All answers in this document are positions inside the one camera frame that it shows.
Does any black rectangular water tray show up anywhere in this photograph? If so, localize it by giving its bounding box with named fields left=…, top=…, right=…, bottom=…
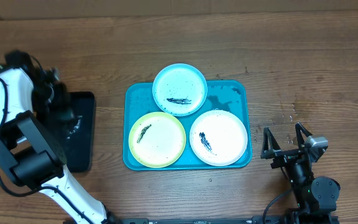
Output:
left=48, top=91, right=96, bottom=173

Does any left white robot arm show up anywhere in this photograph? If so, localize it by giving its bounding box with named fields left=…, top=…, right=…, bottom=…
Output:
left=0, top=50, right=119, bottom=223

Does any yellow-green plate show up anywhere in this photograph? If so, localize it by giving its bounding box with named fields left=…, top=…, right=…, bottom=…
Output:
left=128, top=112, right=186, bottom=169

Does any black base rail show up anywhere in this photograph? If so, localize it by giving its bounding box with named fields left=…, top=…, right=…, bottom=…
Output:
left=121, top=215, right=340, bottom=224

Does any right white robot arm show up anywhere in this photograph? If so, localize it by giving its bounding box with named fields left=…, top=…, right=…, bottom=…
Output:
left=253, top=123, right=341, bottom=223

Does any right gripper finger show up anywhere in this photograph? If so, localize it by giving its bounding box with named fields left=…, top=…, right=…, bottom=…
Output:
left=260, top=128, right=281, bottom=159
left=295, top=122, right=312, bottom=146

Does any white plate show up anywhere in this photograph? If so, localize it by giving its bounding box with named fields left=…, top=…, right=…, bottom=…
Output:
left=189, top=110, right=248, bottom=167

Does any light blue plate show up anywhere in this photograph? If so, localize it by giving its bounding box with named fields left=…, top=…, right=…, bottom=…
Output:
left=152, top=63, right=208, bottom=116

